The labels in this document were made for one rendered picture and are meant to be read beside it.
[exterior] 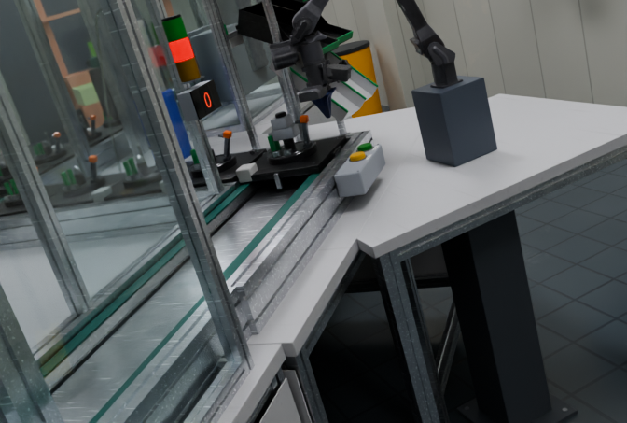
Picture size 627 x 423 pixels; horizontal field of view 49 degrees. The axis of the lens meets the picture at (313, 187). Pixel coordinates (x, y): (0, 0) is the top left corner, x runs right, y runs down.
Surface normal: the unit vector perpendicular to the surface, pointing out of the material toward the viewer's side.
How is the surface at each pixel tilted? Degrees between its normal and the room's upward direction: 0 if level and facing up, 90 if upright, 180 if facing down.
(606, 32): 90
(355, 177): 90
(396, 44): 90
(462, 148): 90
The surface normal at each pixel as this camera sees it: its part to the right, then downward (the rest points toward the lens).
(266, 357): -0.26, -0.91
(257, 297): 0.91, -0.12
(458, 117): 0.40, 0.19
